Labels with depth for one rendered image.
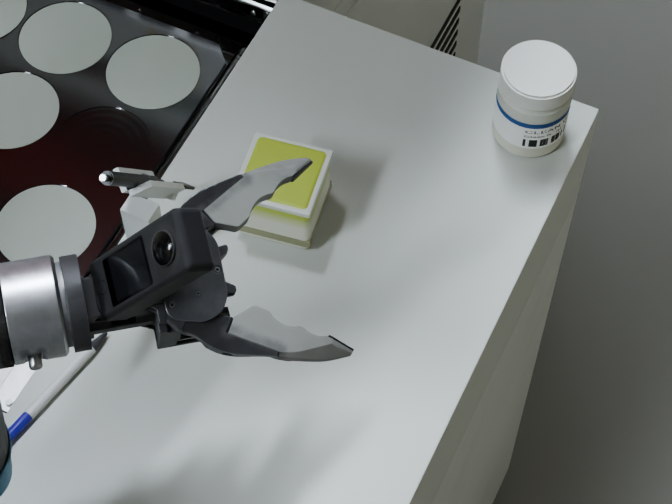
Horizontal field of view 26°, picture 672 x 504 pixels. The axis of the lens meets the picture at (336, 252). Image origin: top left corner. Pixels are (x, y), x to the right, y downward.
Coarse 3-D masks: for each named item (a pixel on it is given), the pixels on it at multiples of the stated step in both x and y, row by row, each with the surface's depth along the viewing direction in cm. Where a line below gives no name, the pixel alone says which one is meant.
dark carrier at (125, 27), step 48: (48, 0) 159; (96, 0) 159; (0, 48) 156; (192, 48) 156; (96, 96) 152; (192, 96) 152; (48, 144) 149; (96, 144) 149; (144, 144) 149; (0, 192) 146; (96, 192) 146; (96, 240) 143
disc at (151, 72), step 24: (120, 48) 156; (144, 48) 156; (168, 48) 156; (120, 72) 154; (144, 72) 154; (168, 72) 154; (192, 72) 154; (120, 96) 152; (144, 96) 152; (168, 96) 152
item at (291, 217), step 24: (264, 144) 133; (288, 144) 133; (312, 168) 131; (288, 192) 130; (312, 192) 130; (264, 216) 131; (288, 216) 130; (312, 216) 131; (288, 240) 134; (312, 240) 134
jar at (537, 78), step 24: (528, 48) 135; (552, 48) 135; (504, 72) 134; (528, 72) 134; (552, 72) 134; (576, 72) 134; (504, 96) 135; (528, 96) 132; (552, 96) 132; (504, 120) 137; (528, 120) 135; (552, 120) 135; (504, 144) 140; (528, 144) 138; (552, 144) 139
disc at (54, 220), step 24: (24, 192) 146; (48, 192) 146; (72, 192) 146; (0, 216) 144; (24, 216) 144; (48, 216) 144; (72, 216) 144; (0, 240) 143; (24, 240) 143; (48, 240) 143; (72, 240) 143
